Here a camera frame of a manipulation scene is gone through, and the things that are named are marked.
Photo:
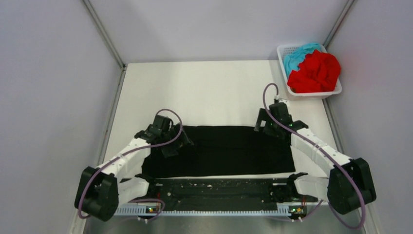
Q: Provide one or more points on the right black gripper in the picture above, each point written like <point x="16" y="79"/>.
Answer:
<point x="262" y="116"/>

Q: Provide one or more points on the red t shirt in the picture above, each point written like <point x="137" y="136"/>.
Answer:
<point x="318" y="72"/>

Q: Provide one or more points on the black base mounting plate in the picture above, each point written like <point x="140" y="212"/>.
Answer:
<point x="226" y="194"/>

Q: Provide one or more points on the black t shirt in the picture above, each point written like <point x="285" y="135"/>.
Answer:
<point x="220" y="151"/>

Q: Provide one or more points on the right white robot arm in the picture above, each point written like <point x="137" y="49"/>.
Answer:
<point x="348" y="184"/>

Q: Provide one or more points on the white slotted cable duct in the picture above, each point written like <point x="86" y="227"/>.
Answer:
<point x="134" y="209"/>

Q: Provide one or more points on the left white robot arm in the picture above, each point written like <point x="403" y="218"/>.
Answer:
<point x="102" y="189"/>

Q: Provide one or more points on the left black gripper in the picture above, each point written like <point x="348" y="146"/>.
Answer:
<point x="183" y="140"/>

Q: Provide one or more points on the blue t shirt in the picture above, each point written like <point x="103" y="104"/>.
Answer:
<point x="293" y="56"/>

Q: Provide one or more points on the white plastic basket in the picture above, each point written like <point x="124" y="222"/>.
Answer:
<point x="302" y="96"/>

